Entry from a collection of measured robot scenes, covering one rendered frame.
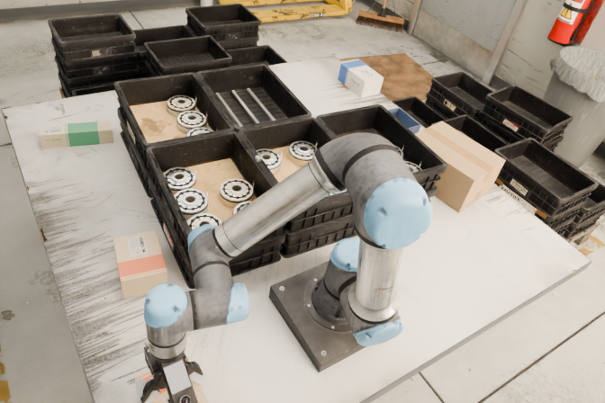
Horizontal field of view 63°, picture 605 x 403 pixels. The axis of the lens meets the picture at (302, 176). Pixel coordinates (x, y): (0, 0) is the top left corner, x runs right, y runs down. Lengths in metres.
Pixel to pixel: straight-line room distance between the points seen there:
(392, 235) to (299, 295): 0.61
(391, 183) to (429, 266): 0.87
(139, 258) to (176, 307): 0.53
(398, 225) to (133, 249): 0.85
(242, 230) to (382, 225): 0.31
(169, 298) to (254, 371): 0.45
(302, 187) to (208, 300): 0.28
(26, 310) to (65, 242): 0.81
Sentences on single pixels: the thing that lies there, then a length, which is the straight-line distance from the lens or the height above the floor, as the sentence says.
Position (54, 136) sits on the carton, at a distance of 1.95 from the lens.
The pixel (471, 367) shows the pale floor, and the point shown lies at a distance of 2.40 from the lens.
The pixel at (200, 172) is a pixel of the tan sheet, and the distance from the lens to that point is 1.62.
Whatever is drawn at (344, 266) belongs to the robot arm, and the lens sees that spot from 1.21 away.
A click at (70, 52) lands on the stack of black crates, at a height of 0.53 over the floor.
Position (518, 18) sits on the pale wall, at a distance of 4.43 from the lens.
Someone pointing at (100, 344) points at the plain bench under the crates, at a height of 0.70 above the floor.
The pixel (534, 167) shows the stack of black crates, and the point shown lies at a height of 0.49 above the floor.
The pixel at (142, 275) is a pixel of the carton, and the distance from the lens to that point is 1.41.
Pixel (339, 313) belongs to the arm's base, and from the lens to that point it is 1.36.
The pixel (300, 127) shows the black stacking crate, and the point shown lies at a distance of 1.75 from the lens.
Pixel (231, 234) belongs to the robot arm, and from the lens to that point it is 1.00.
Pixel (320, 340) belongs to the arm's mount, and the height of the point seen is 0.74.
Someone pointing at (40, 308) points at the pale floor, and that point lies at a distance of 2.38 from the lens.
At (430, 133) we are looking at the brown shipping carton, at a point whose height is 0.86.
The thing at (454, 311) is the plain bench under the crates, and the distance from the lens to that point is 1.59.
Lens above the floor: 1.87
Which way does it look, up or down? 39 degrees down
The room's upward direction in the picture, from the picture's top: 11 degrees clockwise
